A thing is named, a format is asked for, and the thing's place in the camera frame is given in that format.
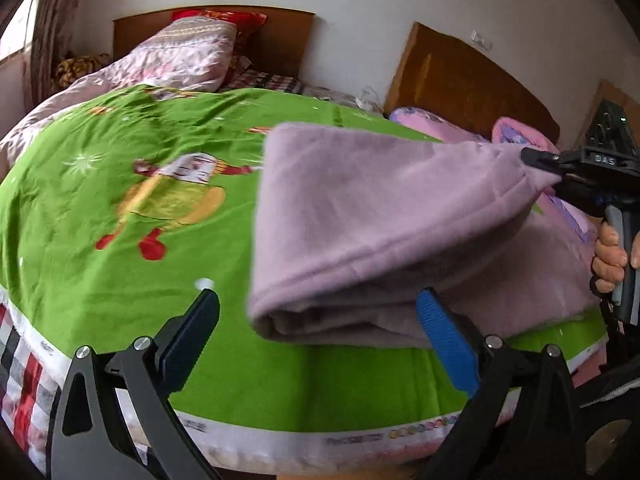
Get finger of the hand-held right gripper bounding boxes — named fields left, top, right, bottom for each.
left=520, top=146, right=567, bottom=189

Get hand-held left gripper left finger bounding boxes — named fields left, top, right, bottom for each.
left=50, top=287, right=223, bottom=480

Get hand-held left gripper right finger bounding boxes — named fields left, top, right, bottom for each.
left=415, top=287, right=587, bottom=480

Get lilac pants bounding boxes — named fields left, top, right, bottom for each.
left=247, top=122, right=608, bottom=351

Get person's right hand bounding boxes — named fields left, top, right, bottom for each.
left=592, top=222, right=640, bottom=297

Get folded pink quilt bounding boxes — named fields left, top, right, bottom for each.
left=491, top=116, right=559, bottom=154

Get green printed blanket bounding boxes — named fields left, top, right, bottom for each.
left=0, top=84, right=612, bottom=466

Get right wooden headboard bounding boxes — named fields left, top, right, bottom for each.
left=384, top=21, right=561, bottom=153

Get pink bedsheet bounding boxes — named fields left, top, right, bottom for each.
left=389, top=106, right=602, bottom=261

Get plaid bedsheet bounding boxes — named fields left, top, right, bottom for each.
left=0, top=67, right=304, bottom=466

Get dark cloth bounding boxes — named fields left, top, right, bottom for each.
left=575, top=360, right=640, bottom=411

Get nightstand with floral cover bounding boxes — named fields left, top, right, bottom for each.
left=300, top=84, right=389, bottom=117

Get plain wooden headboard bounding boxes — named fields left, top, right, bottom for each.
left=112, top=6, right=316, bottom=82

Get pink white patterned quilt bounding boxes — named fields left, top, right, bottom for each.
left=0, top=16, right=239, bottom=171

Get tiger striped plush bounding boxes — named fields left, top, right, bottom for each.
left=54, top=53, right=112, bottom=92

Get red embroidered pillow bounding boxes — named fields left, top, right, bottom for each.
left=171, top=8, right=268, bottom=37

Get brown curtain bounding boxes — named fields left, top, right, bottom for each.
left=30, top=0, right=89, bottom=106

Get barred window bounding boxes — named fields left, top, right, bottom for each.
left=0, top=0, right=47, bottom=63

